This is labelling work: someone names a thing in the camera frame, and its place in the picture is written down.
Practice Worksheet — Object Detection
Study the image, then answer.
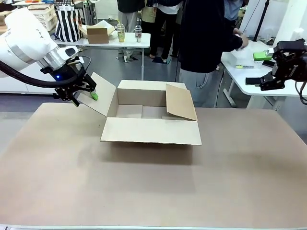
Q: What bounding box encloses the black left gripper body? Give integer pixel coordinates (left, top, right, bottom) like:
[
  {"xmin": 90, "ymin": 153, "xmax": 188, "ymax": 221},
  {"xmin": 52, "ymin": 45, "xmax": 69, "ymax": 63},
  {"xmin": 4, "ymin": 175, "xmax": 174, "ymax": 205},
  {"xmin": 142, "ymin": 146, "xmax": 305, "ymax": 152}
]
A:
[{"xmin": 40, "ymin": 62, "xmax": 87, "ymax": 101}]

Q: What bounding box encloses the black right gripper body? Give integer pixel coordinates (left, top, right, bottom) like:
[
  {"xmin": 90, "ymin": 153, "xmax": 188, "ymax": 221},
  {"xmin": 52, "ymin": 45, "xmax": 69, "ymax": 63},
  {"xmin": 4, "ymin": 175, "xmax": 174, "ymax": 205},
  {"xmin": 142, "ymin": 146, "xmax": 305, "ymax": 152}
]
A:
[{"xmin": 272, "ymin": 55, "xmax": 307, "ymax": 82}]

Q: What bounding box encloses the large brown cardboard box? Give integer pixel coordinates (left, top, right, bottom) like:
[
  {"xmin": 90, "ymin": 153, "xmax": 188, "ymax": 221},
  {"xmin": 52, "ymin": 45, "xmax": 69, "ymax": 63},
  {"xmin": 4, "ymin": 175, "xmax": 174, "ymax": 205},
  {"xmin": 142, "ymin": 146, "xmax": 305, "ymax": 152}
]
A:
[{"xmin": 80, "ymin": 72, "xmax": 202, "ymax": 146}]

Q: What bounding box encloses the person's right forearm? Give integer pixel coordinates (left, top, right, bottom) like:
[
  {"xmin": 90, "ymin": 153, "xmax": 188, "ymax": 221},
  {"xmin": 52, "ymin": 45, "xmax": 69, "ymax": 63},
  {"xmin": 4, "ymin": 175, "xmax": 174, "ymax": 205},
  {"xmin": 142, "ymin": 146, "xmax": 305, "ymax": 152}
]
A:
[{"xmin": 215, "ymin": 30, "xmax": 243, "ymax": 52}]

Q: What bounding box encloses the small open cardboard box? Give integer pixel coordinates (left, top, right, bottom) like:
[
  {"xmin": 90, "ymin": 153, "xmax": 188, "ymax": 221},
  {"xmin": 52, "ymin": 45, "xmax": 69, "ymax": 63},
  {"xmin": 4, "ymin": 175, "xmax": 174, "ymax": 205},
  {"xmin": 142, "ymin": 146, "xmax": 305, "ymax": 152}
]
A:
[{"xmin": 79, "ymin": 20, "xmax": 116, "ymax": 45}]

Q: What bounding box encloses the person's right hand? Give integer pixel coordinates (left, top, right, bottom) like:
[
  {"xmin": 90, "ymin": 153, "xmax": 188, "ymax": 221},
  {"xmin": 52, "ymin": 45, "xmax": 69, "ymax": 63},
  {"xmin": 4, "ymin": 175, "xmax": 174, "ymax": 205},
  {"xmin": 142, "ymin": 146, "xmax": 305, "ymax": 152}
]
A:
[{"xmin": 236, "ymin": 35, "xmax": 250, "ymax": 51}]

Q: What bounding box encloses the person's left hand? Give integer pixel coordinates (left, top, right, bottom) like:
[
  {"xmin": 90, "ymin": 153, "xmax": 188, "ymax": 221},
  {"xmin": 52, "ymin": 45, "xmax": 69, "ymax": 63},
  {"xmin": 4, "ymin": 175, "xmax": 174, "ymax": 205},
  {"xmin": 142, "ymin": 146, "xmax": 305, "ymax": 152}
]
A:
[{"xmin": 233, "ymin": 27, "xmax": 247, "ymax": 38}]

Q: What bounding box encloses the white board panel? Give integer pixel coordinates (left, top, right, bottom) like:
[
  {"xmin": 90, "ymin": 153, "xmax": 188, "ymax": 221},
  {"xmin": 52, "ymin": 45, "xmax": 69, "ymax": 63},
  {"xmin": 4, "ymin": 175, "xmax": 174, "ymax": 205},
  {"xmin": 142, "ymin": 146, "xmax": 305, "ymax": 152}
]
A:
[{"xmin": 239, "ymin": 0, "xmax": 307, "ymax": 42}]

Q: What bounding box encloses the black tripod stand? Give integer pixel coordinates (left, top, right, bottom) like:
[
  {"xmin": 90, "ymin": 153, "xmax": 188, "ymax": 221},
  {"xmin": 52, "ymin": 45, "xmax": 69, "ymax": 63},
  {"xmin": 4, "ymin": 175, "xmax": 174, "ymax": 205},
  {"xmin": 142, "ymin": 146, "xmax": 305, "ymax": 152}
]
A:
[{"xmin": 253, "ymin": 0, "xmax": 271, "ymax": 42}]

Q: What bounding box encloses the black white striped bag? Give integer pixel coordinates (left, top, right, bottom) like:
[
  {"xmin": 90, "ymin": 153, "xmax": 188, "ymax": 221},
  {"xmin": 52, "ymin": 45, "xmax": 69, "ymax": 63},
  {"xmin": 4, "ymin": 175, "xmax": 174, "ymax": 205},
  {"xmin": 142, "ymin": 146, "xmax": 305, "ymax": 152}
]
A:
[{"xmin": 54, "ymin": 0, "xmax": 83, "ymax": 43}]

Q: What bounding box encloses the clear plastic drink cup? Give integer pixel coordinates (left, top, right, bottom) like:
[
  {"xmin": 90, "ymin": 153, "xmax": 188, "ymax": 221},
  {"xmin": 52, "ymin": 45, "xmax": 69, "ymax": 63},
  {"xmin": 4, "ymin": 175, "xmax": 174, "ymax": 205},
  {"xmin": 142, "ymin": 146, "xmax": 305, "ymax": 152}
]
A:
[{"xmin": 116, "ymin": 23, "xmax": 126, "ymax": 43}]

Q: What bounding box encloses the white folding table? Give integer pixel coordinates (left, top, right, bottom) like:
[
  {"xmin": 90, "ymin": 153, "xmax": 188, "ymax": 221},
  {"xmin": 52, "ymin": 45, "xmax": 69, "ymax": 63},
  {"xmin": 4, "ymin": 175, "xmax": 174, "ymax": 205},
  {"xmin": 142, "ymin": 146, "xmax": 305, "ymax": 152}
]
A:
[{"xmin": 54, "ymin": 32, "xmax": 152, "ymax": 81}]

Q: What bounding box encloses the white plastic crate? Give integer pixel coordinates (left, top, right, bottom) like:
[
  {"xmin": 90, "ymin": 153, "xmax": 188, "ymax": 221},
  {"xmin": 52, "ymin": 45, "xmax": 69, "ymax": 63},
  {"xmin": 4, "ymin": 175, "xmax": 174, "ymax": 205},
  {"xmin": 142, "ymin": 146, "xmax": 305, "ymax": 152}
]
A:
[{"xmin": 28, "ymin": 4, "xmax": 57, "ymax": 32}]

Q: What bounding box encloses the person in blue-grey shirt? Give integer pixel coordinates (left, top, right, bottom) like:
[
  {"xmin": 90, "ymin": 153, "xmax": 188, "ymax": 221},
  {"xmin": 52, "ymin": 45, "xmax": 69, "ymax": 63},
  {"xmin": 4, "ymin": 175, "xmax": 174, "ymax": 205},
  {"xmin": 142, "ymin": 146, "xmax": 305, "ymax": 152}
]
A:
[{"xmin": 224, "ymin": 0, "xmax": 244, "ymax": 22}]

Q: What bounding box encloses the clear plastic bottle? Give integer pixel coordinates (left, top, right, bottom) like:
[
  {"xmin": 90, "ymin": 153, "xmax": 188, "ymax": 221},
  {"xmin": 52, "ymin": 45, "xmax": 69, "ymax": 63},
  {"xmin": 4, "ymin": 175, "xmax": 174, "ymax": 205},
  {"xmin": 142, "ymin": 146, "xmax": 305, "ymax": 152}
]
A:
[{"xmin": 134, "ymin": 18, "xmax": 143, "ymax": 42}]

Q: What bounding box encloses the person in beige trousers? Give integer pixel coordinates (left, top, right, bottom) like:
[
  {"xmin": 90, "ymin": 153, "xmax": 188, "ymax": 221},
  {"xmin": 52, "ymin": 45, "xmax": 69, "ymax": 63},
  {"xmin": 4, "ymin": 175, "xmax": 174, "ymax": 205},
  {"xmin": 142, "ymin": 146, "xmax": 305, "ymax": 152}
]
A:
[{"xmin": 117, "ymin": 0, "xmax": 142, "ymax": 61}]

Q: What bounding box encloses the person in dark sweatshirt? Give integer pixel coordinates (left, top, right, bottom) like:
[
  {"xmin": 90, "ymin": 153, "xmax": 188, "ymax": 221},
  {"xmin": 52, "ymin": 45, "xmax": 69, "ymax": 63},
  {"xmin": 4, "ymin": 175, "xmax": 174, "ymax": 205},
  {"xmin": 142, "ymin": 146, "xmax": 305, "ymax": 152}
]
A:
[{"xmin": 178, "ymin": 0, "xmax": 250, "ymax": 108}]

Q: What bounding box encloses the small brown carton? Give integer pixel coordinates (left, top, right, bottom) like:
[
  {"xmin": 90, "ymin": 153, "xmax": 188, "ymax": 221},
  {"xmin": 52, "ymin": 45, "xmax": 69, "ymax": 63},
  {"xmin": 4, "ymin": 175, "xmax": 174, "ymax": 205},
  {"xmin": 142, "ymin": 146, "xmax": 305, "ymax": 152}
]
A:
[{"xmin": 0, "ymin": 10, "xmax": 12, "ymax": 24}]

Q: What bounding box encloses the person in black trousers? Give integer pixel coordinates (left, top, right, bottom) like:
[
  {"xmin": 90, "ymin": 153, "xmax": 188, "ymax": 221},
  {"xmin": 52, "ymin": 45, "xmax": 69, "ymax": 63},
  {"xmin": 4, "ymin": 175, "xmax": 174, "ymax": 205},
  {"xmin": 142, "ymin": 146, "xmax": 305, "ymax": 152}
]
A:
[{"xmin": 145, "ymin": 0, "xmax": 181, "ymax": 61}]

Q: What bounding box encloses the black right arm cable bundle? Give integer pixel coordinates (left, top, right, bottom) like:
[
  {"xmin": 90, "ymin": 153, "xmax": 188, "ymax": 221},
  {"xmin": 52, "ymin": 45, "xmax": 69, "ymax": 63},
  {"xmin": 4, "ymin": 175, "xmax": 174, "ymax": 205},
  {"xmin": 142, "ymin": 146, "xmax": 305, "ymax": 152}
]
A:
[{"xmin": 295, "ymin": 80, "xmax": 307, "ymax": 105}]

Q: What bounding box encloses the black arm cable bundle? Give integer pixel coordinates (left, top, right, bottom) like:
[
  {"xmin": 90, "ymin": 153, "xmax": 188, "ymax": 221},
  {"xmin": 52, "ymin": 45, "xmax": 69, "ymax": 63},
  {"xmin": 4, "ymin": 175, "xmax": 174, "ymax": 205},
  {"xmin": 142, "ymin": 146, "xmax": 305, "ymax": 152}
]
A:
[
  {"xmin": 295, "ymin": 80, "xmax": 307, "ymax": 105},
  {"xmin": 0, "ymin": 55, "xmax": 92, "ymax": 88}
]

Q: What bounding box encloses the black left arm cable bundle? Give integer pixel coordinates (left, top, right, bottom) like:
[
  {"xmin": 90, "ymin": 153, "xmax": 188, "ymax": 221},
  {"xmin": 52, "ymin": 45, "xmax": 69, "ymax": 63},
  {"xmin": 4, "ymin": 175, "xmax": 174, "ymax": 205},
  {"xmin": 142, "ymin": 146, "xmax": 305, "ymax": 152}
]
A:
[{"xmin": 0, "ymin": 55, "xmax": 92, "ymax": 88}]

